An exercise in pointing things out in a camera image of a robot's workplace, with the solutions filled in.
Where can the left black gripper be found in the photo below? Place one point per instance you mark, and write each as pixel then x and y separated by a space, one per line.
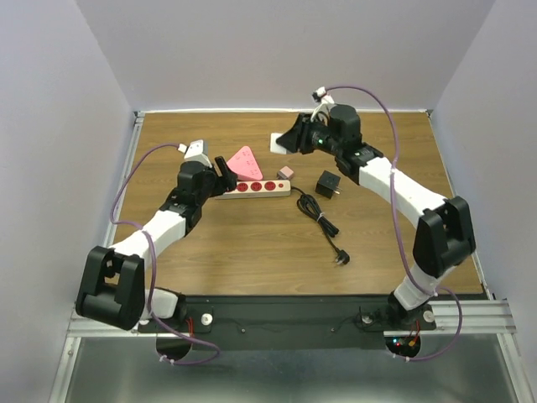
pixel 226 182

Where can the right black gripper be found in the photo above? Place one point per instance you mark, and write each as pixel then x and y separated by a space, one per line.
pixel 297 136

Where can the white USB charger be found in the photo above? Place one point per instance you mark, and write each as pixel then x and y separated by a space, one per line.
pixel 274 147

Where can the pink triangular power socket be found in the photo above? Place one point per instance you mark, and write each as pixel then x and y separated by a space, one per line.
pixel 245 165

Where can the white red power strip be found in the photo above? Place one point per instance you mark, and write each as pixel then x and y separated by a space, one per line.
pixel 258 189

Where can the black cube socket adapter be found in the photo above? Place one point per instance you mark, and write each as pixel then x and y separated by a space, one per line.
pixel 328 184

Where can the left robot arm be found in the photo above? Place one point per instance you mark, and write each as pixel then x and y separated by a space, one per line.
pixel 175 219

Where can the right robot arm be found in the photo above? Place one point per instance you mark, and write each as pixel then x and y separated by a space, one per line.
pixel 444 236

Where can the small pink charger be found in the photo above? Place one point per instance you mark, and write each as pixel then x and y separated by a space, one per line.
pixel 285 173

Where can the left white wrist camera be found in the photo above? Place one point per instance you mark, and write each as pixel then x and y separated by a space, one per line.
pixel 196 151

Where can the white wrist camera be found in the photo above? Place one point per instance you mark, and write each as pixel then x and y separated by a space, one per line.
pixel 324 102
pixel 196 151

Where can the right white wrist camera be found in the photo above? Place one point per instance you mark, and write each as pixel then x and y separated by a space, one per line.
pixel 324 102

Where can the aluminium frame rail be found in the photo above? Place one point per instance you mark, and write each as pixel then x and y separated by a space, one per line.
pixel 121 201

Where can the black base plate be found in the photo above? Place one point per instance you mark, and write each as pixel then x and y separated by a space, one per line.
pixel 296 322

